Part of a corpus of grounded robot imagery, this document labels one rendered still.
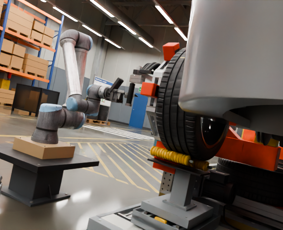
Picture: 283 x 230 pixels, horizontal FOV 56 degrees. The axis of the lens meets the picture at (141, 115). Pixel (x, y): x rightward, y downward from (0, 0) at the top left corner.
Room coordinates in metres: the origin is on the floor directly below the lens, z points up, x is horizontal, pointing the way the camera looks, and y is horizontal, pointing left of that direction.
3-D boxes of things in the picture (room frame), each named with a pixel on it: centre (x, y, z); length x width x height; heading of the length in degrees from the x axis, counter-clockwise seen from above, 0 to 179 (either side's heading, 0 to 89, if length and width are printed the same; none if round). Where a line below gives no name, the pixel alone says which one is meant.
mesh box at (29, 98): (9.53, 3.76, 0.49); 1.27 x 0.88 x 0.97; 63
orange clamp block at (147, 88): (1.46, -0.02, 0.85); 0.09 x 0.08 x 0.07; 146
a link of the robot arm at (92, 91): (1.88, 0.34, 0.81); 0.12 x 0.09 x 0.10; 56
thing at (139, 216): (1.66, -0.35, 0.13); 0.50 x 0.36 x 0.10; 146
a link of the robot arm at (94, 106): (1.88, 0.35, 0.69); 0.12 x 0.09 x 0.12; 137
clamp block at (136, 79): (1.70, 0.07, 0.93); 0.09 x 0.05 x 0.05; 56
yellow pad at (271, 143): (1.90, -0.91, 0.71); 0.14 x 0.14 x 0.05; 56
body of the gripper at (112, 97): (1.79, 0.20, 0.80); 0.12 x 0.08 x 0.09; 56
